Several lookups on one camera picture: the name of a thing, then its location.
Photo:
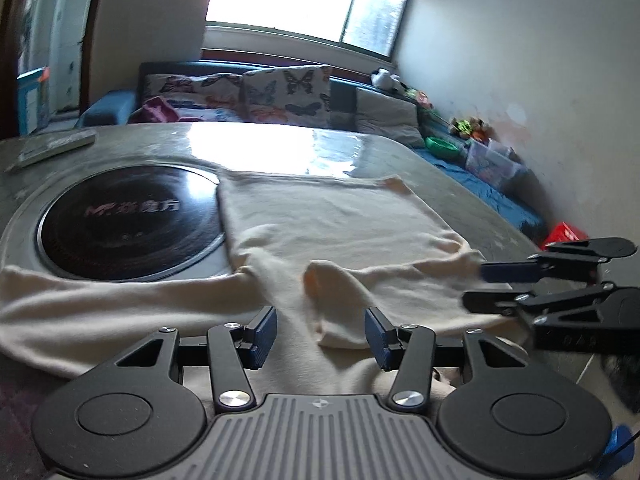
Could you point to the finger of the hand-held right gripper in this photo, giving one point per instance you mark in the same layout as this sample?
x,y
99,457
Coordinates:
x,y
490,302
505,272

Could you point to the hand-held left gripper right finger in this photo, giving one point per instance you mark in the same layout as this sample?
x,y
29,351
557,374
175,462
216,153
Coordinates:
x,y
377,340

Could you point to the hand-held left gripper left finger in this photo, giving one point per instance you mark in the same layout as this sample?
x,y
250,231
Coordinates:
x,y
262,335

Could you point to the cream long-sleeve garment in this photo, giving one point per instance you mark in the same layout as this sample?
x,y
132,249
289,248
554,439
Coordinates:
x,y
325,220

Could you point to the red plastic basket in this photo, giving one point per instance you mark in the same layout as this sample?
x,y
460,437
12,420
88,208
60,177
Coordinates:
x,y
565,235

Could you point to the clear plastic storage box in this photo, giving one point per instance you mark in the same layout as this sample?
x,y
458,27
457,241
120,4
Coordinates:
x,y
490,160

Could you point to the green plastic bowl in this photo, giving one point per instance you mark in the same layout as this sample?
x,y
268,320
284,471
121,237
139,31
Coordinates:
x,y
442,146

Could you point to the brown plush toy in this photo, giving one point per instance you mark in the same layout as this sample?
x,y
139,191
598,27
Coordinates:
x,y
467,129

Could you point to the black round induction cooktop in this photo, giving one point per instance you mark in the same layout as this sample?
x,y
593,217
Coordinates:
x,y
125,220

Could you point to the orange green soft toy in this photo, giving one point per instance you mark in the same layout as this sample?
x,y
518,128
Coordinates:
x,y
419,97

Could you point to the grey pillow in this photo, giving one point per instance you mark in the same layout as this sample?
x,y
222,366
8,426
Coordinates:
x,y
385,115

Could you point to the panda plush toy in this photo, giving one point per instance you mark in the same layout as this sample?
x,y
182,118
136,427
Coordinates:
x,y
382,79

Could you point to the butterfly print pillow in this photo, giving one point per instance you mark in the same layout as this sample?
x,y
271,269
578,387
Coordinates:
x,y
285,95
200,85

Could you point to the round metal cooktop surround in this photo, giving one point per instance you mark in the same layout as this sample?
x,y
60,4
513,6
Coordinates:
x,y
15,240

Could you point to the blue sofa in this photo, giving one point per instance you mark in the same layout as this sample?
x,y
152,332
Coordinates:
x,y
107,107

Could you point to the white remote control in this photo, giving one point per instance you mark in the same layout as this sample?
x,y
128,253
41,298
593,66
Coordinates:
x,y
50,147

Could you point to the blue white toy table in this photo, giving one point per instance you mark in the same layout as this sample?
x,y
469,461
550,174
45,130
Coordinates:
x,y
32,100

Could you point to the dark wooden door frame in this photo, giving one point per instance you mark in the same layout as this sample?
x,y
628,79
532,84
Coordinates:
x,y
95,35

